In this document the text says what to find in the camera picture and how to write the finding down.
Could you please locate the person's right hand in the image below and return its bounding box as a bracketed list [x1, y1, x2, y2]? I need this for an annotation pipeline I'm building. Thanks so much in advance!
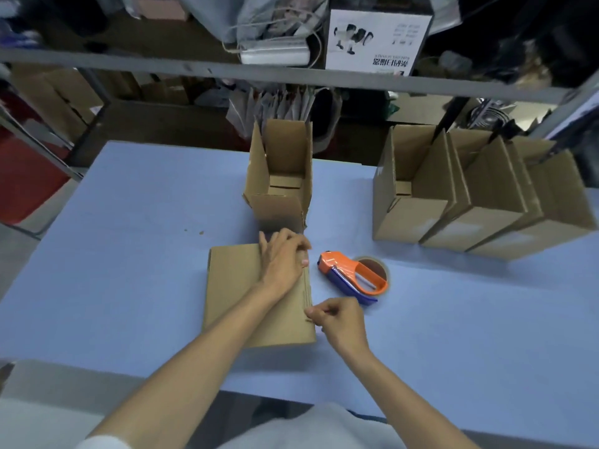
[304, 297, 373, 365]

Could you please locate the person's left hand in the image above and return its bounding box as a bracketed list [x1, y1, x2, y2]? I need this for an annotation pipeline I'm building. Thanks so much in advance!
[258, 228, 313, 302]

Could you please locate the orange blue tape dispenser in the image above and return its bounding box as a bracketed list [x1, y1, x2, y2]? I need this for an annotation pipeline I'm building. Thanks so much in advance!
[316, 251, 391, 306]

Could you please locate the plain brown cardboard box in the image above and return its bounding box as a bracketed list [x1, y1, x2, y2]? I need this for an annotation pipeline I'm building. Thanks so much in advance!
[467, 137, 598, 263]

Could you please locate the large brown storage cardboard box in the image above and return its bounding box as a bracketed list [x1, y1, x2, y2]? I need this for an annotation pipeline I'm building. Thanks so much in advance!
[11, 65, 104, 143]

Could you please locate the person's left forearm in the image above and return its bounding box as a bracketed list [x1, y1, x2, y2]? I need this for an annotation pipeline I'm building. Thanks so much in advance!
[86, 284, 281, 449]

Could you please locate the person's right forearm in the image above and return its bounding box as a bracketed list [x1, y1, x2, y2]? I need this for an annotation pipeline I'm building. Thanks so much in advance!
[346, 348, 483, 449]

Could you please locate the person's white shirt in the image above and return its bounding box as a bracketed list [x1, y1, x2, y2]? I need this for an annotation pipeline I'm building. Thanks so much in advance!
[84, 400, 412, 449]

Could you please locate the bundle of grey paper bags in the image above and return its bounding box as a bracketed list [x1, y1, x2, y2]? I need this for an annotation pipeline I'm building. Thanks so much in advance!
[226, 86, 319, 138]

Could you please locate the dark green bag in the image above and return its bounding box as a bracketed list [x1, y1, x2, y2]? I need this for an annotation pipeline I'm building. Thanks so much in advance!
[351, 90, 401, 122]

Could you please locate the white power strip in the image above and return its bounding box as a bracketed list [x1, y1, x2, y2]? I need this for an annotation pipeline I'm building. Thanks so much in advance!
[238, 39, 312, 66]

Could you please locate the white black printed box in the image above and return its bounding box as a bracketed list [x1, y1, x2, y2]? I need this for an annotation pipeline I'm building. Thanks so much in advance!
[325, 6, 435, 78]

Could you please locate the grey metal shelving rack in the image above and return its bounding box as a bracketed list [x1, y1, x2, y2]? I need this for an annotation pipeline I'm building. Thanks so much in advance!
[0, 0, 599, 239]

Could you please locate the silver reflective roll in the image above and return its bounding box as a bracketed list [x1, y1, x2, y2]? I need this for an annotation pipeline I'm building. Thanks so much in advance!
[470, 100, 515, 127]

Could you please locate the pile of grey plastic mailers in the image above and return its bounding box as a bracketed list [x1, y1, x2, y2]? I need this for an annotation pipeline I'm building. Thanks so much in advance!
[177, 0, 328, 42]

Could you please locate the white glossy cabinet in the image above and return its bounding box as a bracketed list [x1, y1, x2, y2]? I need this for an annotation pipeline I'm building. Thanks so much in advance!
[0, 359, 146, 449]

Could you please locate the red plastic stool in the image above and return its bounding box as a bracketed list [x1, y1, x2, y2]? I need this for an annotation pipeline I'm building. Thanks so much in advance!
[0, 130, 71, 225]

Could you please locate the white perforated rack post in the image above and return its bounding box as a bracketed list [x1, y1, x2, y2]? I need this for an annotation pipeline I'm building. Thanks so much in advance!
[531, 69, 599, 141]

